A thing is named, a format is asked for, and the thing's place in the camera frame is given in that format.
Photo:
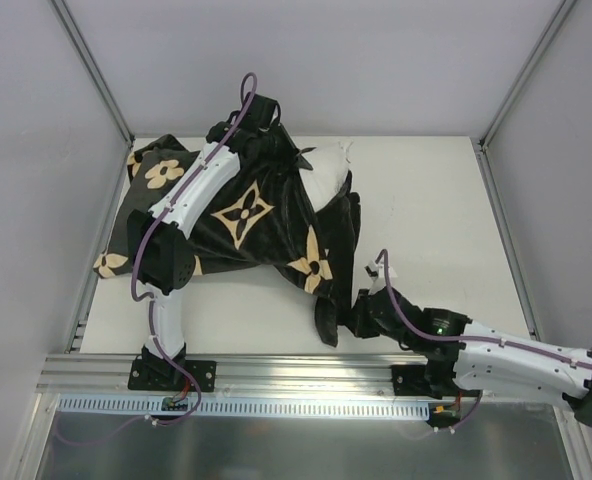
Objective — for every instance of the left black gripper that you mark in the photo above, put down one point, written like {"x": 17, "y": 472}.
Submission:
{"x": 280, "y": 148}

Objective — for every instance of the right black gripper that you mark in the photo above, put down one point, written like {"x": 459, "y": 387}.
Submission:
{"x": 362, "y": 317}

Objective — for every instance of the white pillow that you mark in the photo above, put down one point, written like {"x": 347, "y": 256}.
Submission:
{"x": 330, "y": 167}

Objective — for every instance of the black floral plush pillowcase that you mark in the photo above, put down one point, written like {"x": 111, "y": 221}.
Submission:
{"x": 261, "y": 217}

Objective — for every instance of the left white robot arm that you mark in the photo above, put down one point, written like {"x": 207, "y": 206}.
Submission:
{"x": 158, "y": 238}

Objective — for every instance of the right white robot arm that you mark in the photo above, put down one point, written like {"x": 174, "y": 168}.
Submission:
{"x": 465, "y": 357}

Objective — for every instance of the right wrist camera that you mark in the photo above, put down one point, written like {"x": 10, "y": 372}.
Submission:
{"x": 377, "y": 273}

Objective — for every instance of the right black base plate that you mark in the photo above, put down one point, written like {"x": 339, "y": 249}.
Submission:
{"x": 409, "y": 381}

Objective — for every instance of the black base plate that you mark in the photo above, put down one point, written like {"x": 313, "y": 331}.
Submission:
{"x": 409, "y": 381}
{"x": 157, "y": 375}

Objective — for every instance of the left aluminium frame post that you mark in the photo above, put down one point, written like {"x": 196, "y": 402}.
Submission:
{"x": 77, "y": 39}

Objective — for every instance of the aluminium frame post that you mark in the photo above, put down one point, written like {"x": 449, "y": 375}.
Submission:
{"x": 77, "y": 39}
{"x": 549, "y": 34}

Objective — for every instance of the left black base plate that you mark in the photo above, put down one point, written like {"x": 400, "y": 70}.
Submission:
{"x": 157, "y": 375}

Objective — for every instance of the right aluminium frame post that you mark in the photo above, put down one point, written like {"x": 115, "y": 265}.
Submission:
{"x": 549, "y": 34}

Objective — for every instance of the aluminium mounting rail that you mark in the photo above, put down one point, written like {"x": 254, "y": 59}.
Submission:
{"x": 345, "y": 376}

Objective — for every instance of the slotted cable duct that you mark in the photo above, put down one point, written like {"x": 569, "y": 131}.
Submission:
{"x": 239, "y": 407}

